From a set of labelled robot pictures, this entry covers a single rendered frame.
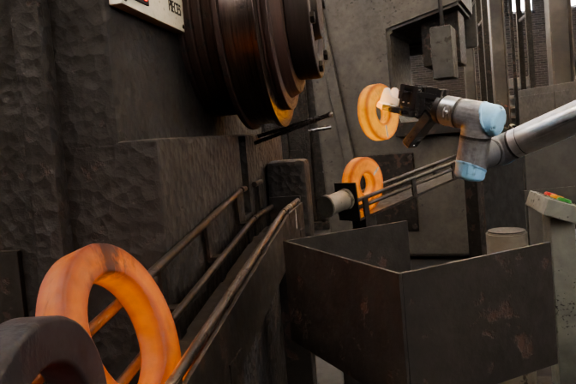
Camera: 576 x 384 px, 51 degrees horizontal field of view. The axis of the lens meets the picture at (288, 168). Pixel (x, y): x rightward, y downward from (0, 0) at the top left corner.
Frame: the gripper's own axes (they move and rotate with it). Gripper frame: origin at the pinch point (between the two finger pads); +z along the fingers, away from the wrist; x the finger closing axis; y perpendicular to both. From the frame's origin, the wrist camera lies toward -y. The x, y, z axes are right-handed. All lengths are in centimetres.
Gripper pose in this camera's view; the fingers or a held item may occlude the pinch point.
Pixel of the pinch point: (378, 105)
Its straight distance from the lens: 168.8
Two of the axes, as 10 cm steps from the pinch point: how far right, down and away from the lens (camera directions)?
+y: 1.0, -9.7, -2.3
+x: -7.0, 1.0, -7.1
